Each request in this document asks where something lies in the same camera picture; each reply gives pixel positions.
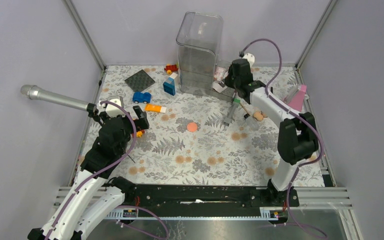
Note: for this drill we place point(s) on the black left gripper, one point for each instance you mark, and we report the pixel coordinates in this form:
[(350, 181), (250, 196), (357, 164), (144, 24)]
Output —
[(141, 122)]

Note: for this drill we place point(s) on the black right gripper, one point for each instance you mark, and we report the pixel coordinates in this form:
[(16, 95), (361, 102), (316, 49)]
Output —
[(228, 80)]

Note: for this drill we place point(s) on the white eyelash card packet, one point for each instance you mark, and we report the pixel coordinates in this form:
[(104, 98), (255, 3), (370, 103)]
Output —
[(219, 86)]

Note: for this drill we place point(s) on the clear acrylic organizer box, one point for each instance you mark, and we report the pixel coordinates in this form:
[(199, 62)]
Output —
[(198, 46)]

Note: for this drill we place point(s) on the clear pink nail box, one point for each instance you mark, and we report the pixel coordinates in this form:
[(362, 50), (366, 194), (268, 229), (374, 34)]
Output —
[(219, 73)]

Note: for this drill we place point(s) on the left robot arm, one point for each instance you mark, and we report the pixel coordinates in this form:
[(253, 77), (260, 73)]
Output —
[(74, 220)]

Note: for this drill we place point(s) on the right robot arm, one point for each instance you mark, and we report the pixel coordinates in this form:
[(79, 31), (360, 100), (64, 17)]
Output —
[(297, 140)]

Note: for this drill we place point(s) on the beige makeup sponge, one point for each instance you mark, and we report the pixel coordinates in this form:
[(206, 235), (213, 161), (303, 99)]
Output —
[(259, 116)]

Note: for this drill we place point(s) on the yellow red toy block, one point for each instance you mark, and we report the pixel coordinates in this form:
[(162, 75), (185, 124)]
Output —
[(140, 133)]

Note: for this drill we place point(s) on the grey square tube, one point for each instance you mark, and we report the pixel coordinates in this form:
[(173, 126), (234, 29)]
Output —
[(230, 115)]

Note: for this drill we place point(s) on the blue toy car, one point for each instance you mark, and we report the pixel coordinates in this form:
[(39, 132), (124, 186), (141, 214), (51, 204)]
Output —
[(141, 97)]

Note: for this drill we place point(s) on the orange cream tube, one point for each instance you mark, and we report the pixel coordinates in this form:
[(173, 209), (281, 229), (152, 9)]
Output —
[(155, 108)]

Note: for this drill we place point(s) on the dark grey building plate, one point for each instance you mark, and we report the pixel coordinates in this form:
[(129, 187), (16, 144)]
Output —
[(139, 81)]

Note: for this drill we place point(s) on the pink stand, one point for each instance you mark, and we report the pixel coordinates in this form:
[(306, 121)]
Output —
[(295, 97)]

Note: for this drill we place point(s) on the orange round sponge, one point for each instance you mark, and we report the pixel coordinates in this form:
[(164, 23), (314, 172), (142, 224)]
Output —
[(192, 127)]

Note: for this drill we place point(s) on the blue toy block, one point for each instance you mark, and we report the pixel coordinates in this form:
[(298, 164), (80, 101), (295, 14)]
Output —
[(169, 86)]

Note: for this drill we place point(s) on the red yellow toy piece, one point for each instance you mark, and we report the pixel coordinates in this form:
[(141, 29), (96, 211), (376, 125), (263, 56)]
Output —
[(171, 68)]

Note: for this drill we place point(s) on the silver microphone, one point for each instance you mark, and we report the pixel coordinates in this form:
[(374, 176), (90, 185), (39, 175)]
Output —
[(34, 92)]

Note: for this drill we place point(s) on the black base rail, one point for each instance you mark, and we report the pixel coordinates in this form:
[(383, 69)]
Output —
[(206, 200)]

